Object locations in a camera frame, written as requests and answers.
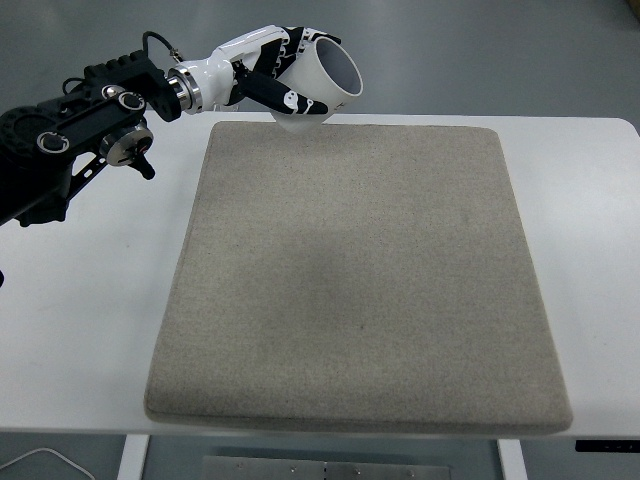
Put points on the black desk control panel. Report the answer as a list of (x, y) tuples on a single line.
[(607, 446)]

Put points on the clear acrylic stand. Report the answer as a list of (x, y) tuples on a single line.
[(230, 106)]

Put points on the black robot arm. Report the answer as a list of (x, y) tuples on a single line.
[(52, 150)]

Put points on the white right table leg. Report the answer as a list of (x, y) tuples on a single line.
[(511, 459)]

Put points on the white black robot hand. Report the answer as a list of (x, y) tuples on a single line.
[(264, 54)]

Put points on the white cup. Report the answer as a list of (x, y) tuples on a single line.
[(323, 72)]

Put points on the beige fabric mat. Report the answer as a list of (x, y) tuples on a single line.
[(359, 278)]

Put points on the white table leg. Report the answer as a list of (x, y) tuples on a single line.
[(511, 459), (133, 457)]

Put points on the white left table leg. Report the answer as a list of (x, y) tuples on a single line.
[(133, 457)]

